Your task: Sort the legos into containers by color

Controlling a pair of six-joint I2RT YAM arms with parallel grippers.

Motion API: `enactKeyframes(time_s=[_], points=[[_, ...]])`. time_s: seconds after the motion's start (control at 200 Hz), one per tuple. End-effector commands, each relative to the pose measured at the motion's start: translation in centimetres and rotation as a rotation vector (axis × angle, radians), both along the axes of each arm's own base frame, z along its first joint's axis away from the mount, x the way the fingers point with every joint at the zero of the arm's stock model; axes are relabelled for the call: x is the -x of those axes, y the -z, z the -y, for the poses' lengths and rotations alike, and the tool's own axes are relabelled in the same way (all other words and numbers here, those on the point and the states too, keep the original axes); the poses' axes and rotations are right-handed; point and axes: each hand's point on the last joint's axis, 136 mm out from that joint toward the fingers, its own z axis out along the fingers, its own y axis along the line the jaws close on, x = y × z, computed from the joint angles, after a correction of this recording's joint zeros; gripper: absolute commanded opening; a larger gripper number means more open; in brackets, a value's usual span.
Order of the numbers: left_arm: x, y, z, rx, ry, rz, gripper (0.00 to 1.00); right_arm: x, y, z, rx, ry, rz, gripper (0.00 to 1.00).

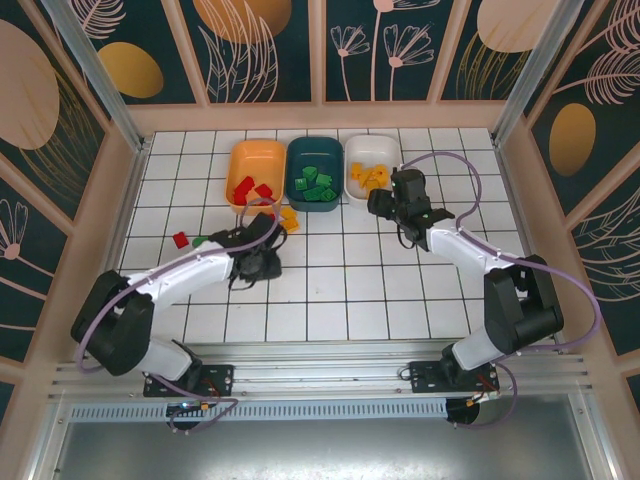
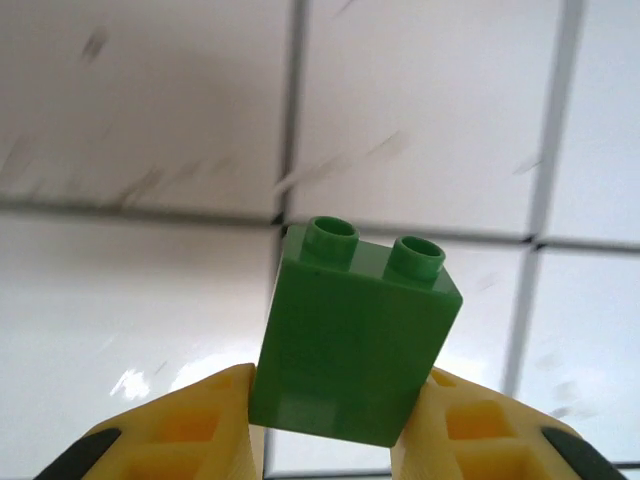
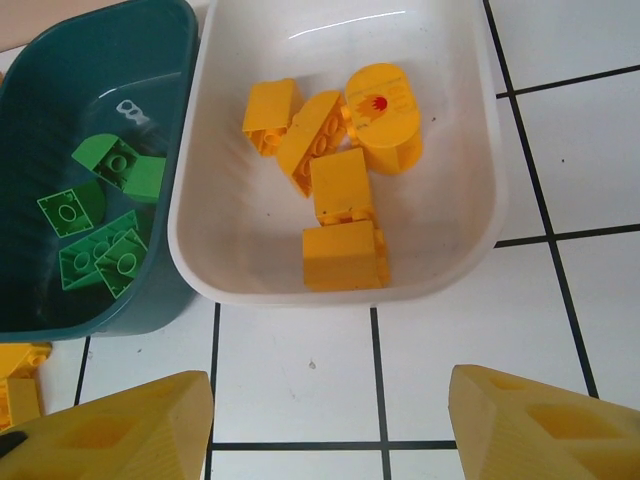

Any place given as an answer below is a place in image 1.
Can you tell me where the grey slotted cable duct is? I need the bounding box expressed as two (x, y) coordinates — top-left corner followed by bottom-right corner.
(67, 397), (451, 424)

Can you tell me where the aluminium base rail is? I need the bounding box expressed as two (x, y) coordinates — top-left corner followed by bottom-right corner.
(47, 339), (596, 401)

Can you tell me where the teal plastic bin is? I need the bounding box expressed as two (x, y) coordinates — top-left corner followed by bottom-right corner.
(284, 136), (346, 215)

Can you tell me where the aluminium frame post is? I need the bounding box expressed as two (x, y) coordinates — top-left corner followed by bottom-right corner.
(39, 0), (151, 154)
(492, 0), (599, 146)

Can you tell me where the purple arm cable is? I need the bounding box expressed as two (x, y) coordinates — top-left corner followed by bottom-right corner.
(74, 197), (281, 434)
(397, 151), (603, 431)

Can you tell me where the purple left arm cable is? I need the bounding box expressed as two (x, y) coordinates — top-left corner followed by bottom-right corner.
(74, 197), (281, 434)

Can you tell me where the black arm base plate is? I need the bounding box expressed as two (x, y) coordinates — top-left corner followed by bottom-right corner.
(407, 359), (501, 396)
(143, 363), (236, 399)

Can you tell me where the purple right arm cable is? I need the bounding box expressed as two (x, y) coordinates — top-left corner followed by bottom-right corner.
(397, 151), (603, 431)

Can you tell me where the white plastic bin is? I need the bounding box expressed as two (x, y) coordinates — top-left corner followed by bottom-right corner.
(343, 133), (401, 211)

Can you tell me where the grey metal sheet panel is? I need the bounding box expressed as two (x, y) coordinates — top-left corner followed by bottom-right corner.
(49, 419), (596, 480)

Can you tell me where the orange plastic bin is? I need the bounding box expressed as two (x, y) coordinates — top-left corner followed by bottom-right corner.
(224, 138), (287, 215)

